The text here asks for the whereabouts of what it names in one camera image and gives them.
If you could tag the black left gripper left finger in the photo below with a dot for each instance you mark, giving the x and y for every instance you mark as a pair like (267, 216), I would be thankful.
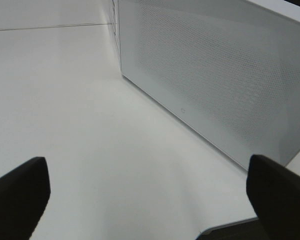
(24, 195)

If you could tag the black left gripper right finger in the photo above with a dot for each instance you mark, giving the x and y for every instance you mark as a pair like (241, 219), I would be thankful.
(274, 193)

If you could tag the white microwave door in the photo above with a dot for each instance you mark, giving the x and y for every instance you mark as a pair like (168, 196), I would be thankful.
(229, 69)

